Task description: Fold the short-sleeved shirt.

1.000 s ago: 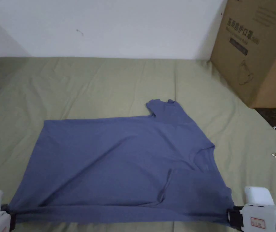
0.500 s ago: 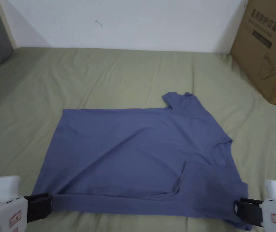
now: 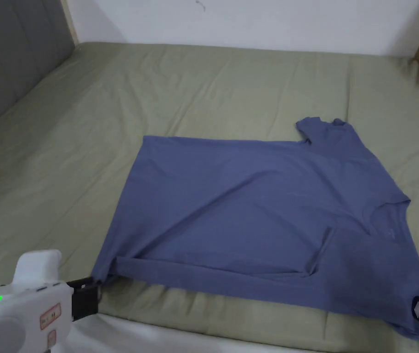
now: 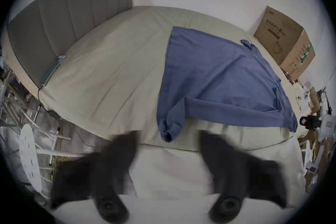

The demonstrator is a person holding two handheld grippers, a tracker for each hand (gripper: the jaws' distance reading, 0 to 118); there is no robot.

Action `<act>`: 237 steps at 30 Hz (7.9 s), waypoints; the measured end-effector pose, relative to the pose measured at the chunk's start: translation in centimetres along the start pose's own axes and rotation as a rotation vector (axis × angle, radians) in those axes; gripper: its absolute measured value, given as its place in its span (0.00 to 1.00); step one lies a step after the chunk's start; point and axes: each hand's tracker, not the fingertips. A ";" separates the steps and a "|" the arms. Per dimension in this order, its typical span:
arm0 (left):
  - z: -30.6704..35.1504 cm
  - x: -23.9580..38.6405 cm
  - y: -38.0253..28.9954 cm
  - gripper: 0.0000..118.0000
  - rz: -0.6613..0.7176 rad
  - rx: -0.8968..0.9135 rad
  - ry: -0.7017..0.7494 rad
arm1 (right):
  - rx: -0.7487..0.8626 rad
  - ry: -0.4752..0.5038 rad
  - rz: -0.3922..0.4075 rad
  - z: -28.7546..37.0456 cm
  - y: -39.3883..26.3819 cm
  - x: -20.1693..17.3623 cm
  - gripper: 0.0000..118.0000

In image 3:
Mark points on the dark blue shirt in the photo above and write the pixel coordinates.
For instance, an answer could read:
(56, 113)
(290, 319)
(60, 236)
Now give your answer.
(253, 206)

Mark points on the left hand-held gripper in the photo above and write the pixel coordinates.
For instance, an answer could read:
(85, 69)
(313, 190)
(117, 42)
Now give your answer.
(18, 309)

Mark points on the bed with pale green sheet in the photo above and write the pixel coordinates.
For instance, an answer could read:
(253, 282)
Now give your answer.
(202, 84)

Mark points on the grey padded headboard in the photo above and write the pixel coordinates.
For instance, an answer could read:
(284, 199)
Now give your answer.
(7, 47)

